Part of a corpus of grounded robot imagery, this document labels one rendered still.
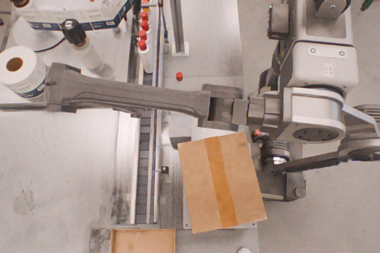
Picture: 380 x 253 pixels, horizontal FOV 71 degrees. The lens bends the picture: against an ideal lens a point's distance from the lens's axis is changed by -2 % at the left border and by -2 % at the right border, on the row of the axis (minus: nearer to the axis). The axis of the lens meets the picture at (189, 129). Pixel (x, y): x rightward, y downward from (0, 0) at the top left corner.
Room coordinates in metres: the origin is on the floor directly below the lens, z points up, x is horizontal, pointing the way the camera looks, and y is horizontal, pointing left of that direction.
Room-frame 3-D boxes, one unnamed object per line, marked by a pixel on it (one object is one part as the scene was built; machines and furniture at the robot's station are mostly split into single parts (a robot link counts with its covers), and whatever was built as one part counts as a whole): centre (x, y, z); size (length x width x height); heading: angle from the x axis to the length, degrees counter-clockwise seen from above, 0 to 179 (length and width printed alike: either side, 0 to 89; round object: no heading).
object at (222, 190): (0.15, -0.09, 0.99); 0.30 x 0.24 x 0.27; 5
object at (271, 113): (0.23, -0.17, 1.45); 0.09 x 0.08 x 0.12; 167
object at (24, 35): (1.09, 0.74, 0.89); 0.31 x 0.31 x 0.01
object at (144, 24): (0.86, 0.15, 0.98); 0.05 x 0.05 x 0.20
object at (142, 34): (0.81, 0.16, 0.98); 0.05 x 0.05 x 0.20
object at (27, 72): (0.76, 0.75, 0.95); 0.20 x 0.20 x 0.14
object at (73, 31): (0.81, 0.44, 1.03); 0.09 x 0.09 x 0.30
